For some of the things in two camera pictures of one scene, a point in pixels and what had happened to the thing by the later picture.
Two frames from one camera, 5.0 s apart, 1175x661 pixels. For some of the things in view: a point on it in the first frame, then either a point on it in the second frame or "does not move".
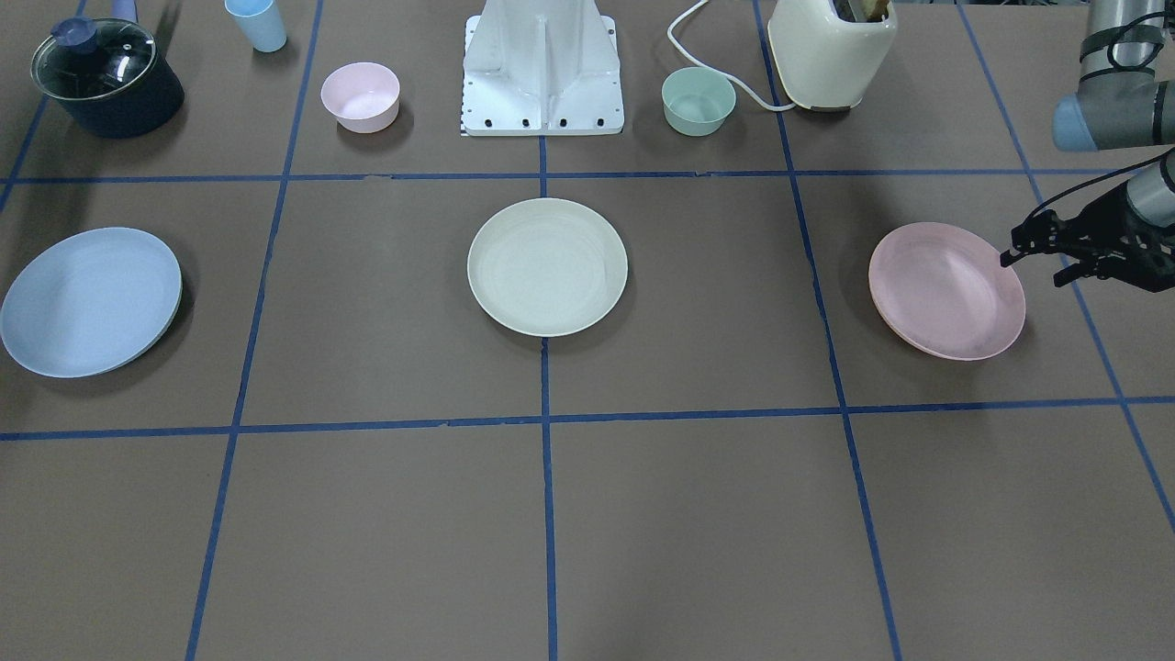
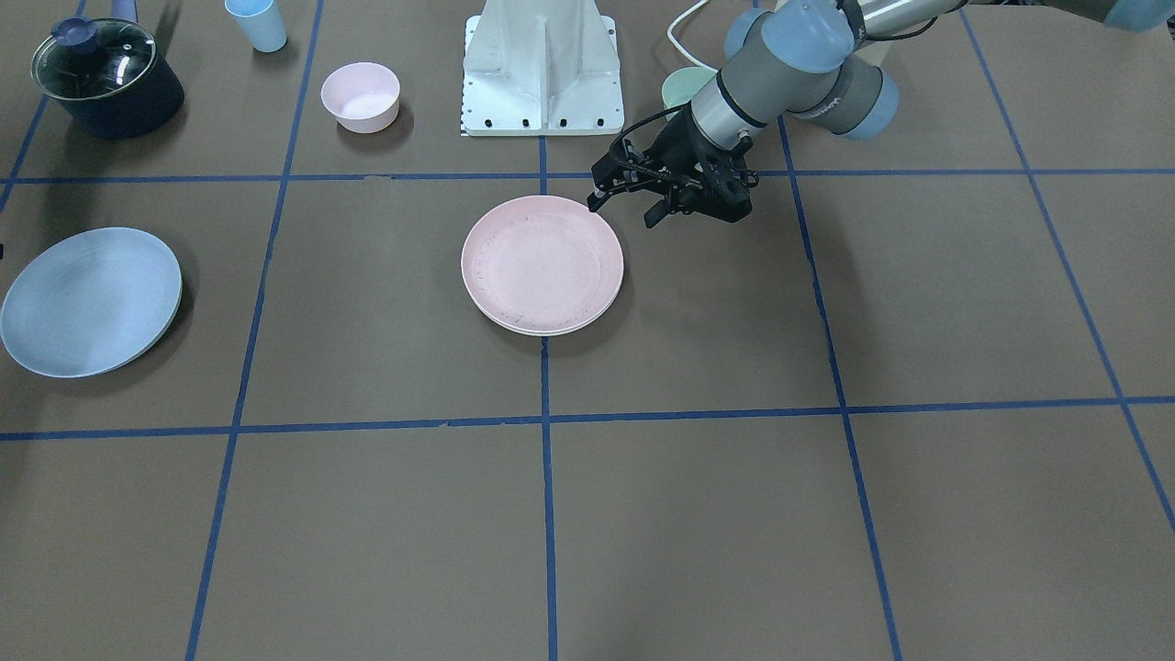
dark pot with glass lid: (107, 75) does not move
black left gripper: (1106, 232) to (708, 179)
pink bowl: (363, 96) does not move
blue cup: (260, 21) does not move
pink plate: (947, 290) to (542, 264)
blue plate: (91, 303) does not move
